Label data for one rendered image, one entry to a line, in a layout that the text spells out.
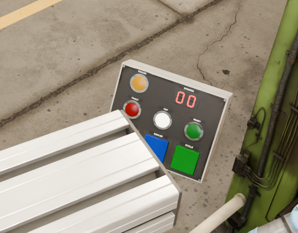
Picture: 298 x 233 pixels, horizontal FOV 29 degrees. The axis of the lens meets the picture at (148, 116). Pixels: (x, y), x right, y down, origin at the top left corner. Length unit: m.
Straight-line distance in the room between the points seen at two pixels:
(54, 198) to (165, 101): 1.35
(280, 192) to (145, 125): 0.55
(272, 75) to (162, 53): 1.96
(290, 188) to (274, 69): 0.44
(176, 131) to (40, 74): 1.86
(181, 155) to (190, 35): 2.17
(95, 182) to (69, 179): 0.02
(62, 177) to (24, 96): 2.97
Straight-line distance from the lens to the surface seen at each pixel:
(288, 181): 1.97
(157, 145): 1.76
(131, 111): 1.76
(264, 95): 1.84
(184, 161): 1.75
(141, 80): 1.74
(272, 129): 1.86
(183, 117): 1.73
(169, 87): 1.72
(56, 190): 0.40
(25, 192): 0.40
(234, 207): 2.15
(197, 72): 3.58
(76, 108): 3.29
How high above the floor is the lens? 2.35
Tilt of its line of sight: 46 degrees down
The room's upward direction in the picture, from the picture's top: 7 degrees clockwise
